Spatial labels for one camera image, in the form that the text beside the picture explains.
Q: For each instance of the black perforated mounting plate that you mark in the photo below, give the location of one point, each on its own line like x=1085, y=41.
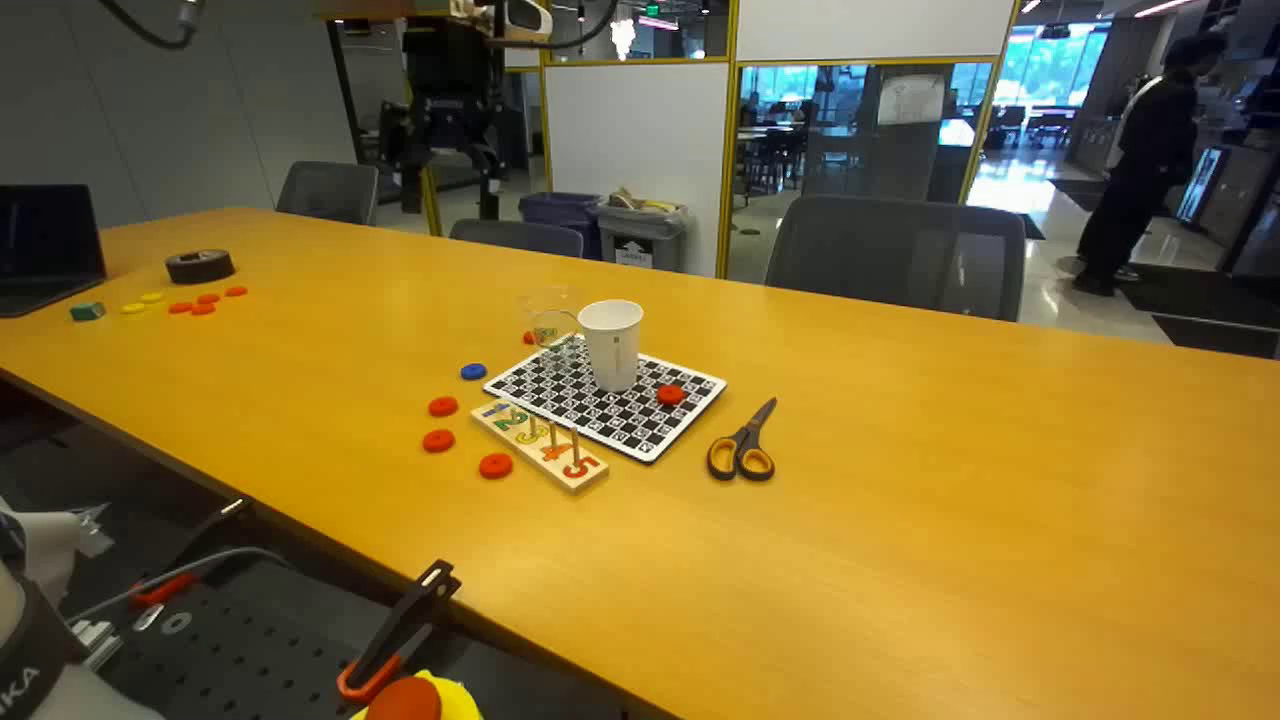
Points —
x=227, y=652

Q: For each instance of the small green block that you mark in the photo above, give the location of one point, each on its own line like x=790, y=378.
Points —
x=86, y=311

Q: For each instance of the yellow red emergency stop button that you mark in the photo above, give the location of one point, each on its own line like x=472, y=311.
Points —
x=413, y=696

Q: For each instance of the wooden number peg board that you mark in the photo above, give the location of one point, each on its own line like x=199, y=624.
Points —
x=567, y=464

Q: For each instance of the white paper cup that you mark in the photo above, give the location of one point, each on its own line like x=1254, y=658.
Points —
x=609, y=347

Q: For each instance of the person in dark clothes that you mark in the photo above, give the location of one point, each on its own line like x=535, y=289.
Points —
x=1144, y=160

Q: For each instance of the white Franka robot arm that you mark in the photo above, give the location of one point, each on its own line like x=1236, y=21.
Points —
x=26, y=624

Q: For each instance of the wide white board panel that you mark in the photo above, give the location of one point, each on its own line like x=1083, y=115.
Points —
x=875, y=25

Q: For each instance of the grey storage bin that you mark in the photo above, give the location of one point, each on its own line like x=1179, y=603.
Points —
x=640, y=229

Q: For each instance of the small yellow disc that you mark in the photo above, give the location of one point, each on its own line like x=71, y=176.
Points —
x=133, y=307
x=153, y=296

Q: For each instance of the dark grey office chair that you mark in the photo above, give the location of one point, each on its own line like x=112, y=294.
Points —
x=324, y=190
x=899, y=253
x=521, y=238

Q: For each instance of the tall white board panel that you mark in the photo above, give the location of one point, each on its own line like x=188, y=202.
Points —
x=638, y=160

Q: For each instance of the blue storage bin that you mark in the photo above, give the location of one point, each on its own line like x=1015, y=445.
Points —
x=560, y=211

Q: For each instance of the black laptop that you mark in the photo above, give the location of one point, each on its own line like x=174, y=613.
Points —
x=44, y=242

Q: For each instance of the white paper sign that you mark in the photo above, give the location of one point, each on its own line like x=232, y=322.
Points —
x=911, y=99

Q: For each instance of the small red disc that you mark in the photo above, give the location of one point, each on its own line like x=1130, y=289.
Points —
x=236, y=289
x=201, y=307
x=181, y=311

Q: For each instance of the black red hand tool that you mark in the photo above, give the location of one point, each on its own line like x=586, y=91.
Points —
x=393, y=632

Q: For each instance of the black white checkered marker board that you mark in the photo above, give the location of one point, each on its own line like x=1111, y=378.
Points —
x=627, y=418

